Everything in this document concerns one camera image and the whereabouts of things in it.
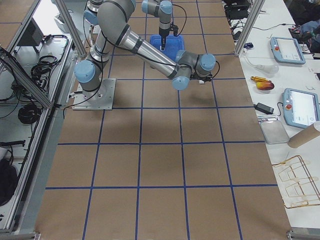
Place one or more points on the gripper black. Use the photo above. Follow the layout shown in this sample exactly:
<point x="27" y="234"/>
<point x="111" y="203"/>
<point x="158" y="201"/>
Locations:
<point x="203" y="80"/>
<point x="164" y="32"/>

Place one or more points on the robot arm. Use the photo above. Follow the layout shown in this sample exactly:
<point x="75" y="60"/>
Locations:
<point x="89" y="72"/>
<point x="113" y="15"/>

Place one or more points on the blue plastic tray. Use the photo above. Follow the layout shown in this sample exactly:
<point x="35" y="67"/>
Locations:
<point x="172" y="46"/>

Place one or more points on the mango fruit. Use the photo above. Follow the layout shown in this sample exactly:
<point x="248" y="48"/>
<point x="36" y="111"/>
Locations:
<point x="265" y="85"/>

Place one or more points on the black power adapter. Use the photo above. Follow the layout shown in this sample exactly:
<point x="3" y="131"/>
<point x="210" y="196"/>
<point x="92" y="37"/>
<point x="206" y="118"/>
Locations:
<point x="260" y="107"/>

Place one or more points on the clear light bulb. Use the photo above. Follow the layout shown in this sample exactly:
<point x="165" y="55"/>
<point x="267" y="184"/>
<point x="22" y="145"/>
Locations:
<point x="268" y="69"/>

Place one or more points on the far teach pendant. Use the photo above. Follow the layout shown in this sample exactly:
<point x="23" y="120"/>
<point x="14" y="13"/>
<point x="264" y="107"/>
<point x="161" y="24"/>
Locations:
<point x="287" y="50"/>

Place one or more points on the teach pendant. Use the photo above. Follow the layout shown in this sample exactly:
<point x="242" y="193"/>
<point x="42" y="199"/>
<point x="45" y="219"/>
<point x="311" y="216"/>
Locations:
<point x="287" y="50"/>
<point x="300" y="108"/>

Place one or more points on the clear plastic lidded box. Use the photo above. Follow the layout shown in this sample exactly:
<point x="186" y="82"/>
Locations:
<point x="274" y="132"/>

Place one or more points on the near teach pendant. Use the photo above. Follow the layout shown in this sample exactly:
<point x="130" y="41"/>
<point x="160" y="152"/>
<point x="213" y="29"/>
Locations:
<point x="300" y="108"/>

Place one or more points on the cardboard tube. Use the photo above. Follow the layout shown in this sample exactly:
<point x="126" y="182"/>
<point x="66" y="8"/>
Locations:
<point x="307" y="134"/>

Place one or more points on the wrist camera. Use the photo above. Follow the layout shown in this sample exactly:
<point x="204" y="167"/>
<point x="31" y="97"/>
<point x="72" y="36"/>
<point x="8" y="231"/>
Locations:
<point x="174" y="28"/>

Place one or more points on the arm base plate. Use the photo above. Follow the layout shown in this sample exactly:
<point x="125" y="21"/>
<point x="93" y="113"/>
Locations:
<point x="102" y="100"/>

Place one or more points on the aluminium frame post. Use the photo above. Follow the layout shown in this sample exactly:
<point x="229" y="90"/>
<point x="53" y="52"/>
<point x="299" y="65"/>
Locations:
<point x="252" y="17"/>

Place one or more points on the gold wire rack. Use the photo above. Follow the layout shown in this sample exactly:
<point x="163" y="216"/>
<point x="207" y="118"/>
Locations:
<point x="298" y="187"/>

